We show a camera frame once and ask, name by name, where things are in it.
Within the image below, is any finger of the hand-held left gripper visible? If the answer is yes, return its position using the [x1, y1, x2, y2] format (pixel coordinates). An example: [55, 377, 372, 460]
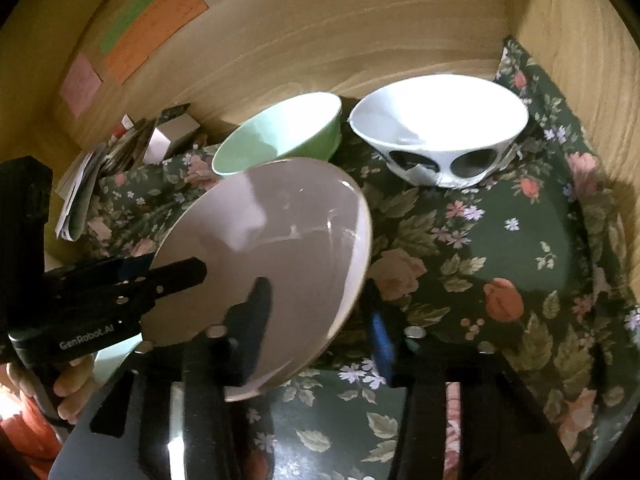
[45, 254, 156, 294]
[120, 257, 209, 311]

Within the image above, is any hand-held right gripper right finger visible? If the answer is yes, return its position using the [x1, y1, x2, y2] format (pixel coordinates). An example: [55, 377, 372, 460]
[367, 307, 576, 480]

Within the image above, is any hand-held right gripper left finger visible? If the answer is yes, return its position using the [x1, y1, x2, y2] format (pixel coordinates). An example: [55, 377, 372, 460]
[50, 327, 251, 480]

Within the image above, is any pink bowl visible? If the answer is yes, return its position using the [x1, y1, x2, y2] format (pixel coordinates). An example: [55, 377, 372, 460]
[140, 156, 374, 403]

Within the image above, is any person's left hand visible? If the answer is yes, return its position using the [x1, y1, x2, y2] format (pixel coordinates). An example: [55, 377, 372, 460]
[51, 355, 104, 422]

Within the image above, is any stack of white papers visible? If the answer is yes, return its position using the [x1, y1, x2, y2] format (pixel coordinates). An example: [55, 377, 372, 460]
[54, 145, 109, 241]

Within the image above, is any stack of small cards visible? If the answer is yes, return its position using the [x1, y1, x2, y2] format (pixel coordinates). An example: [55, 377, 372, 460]
[102, 115, 162, 172]

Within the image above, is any small white box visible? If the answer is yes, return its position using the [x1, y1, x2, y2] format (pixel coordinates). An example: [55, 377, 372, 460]
[144, 104, 202, 164]

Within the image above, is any dark floral tablecloth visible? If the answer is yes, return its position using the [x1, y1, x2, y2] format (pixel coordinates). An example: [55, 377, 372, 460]
[65, 35, 640, 480]

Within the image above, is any orange garment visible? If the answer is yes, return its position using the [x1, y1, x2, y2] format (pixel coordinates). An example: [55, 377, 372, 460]
[0, 395, 66, 463]

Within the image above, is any mint green bowl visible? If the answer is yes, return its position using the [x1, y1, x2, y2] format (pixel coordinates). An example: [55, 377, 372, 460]
[211, 92, 343, 179]

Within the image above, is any pink sticky note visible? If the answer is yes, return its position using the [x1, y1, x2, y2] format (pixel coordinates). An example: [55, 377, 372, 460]
[60, 56, 103, 119]

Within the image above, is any white bowl with black patches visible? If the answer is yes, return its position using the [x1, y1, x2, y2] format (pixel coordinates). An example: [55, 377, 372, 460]
[348, 75, 530, 190]

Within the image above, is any orange sticky note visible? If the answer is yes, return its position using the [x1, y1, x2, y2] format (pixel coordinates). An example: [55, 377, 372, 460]
[102, 0, 209, 85]

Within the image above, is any green sticky note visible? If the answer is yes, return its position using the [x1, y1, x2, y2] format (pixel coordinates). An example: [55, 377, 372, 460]
[99, 0, 159, 56]

